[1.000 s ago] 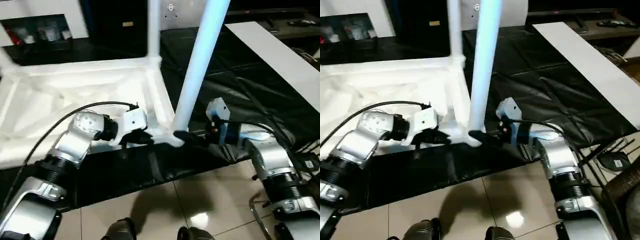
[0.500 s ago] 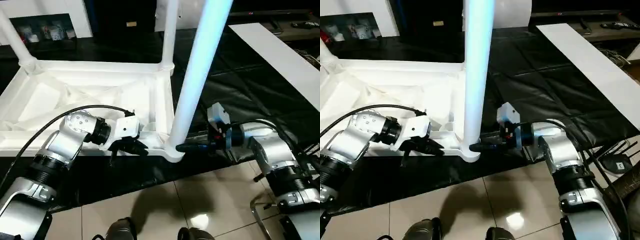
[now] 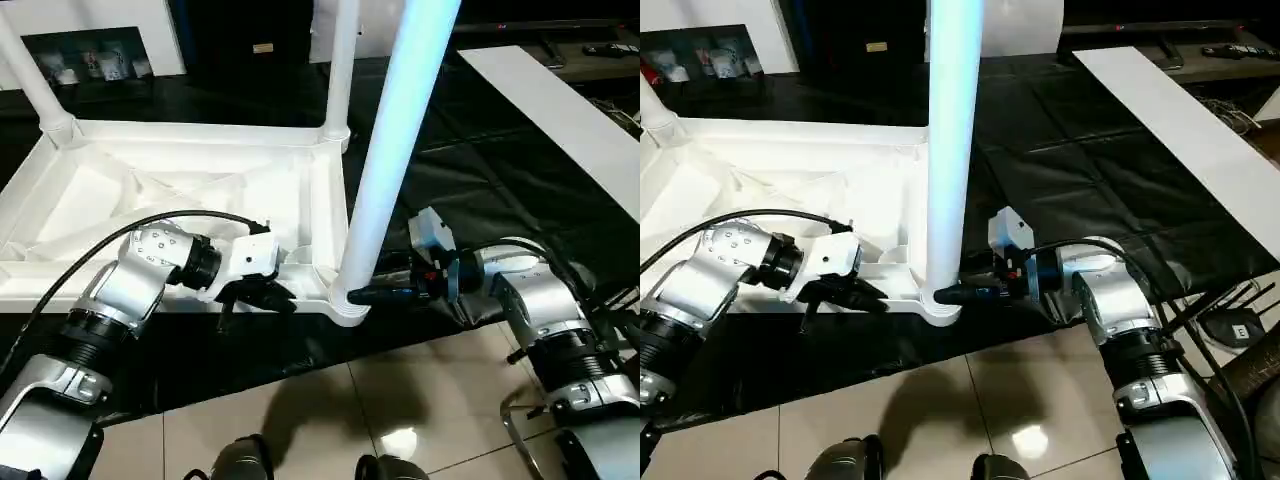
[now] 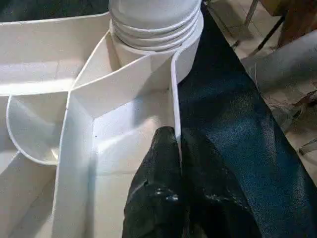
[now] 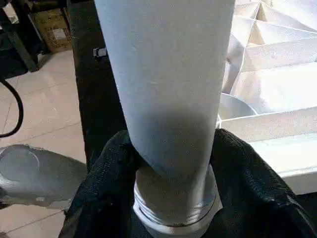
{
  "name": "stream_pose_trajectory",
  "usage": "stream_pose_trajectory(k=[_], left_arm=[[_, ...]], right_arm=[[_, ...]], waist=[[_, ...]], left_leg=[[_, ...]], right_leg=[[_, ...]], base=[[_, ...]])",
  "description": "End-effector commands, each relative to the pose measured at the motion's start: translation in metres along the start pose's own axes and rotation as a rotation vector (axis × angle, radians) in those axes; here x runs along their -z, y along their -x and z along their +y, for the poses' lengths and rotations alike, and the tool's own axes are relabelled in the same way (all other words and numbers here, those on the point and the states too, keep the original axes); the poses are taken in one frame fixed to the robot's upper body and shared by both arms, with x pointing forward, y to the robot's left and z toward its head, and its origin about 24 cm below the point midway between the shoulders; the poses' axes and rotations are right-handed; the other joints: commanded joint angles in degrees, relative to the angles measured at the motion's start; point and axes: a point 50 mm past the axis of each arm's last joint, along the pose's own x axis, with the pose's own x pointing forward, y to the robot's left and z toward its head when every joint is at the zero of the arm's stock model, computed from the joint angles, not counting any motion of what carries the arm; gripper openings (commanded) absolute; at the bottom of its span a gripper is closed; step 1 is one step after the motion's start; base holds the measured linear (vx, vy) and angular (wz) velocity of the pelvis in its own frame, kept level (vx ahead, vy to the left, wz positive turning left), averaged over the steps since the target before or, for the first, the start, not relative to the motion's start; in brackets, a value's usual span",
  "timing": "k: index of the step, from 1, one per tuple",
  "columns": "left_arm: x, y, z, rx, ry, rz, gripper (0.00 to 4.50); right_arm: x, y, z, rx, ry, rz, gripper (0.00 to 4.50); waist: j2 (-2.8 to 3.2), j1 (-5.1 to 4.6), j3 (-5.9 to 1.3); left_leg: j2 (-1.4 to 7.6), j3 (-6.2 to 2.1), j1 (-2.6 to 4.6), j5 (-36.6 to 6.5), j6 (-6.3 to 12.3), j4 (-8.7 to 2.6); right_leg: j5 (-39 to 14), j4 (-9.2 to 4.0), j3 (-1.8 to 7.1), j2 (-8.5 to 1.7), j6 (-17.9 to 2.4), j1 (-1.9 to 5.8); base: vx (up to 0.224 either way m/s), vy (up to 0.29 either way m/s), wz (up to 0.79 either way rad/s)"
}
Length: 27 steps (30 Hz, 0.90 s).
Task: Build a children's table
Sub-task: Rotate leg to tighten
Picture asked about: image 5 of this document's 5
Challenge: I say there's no brown printed cardboard box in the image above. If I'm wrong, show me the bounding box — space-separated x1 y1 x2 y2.
31 7 73 53

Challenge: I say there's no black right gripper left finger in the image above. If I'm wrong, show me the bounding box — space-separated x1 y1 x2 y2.
60 129 140 238

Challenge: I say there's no black work mat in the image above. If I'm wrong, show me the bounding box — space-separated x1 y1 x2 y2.
65 0 317 238

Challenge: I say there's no small white tag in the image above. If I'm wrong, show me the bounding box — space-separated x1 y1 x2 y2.
93 47 107 60

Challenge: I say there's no white plastic table leg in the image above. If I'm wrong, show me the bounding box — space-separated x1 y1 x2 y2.
93 0 236 228

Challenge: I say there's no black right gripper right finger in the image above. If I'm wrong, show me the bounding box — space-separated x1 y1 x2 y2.
205 127 317 238

